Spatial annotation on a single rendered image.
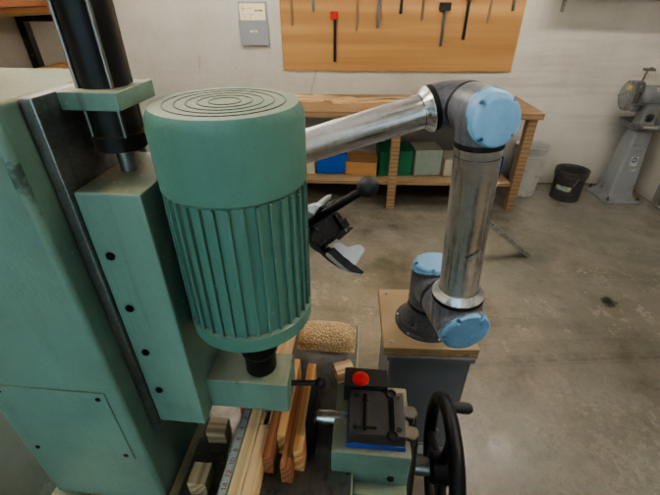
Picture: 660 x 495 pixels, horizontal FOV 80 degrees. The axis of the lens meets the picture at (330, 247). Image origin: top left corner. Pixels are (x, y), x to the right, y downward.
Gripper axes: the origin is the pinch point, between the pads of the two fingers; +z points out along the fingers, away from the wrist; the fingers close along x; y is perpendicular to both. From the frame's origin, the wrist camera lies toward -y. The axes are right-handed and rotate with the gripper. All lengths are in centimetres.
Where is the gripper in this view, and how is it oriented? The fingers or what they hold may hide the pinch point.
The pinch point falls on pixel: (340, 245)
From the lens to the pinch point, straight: 66.4
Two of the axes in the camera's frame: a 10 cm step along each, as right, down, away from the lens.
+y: 7.2, -6.3, 2.8
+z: 4.8, 1.7, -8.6
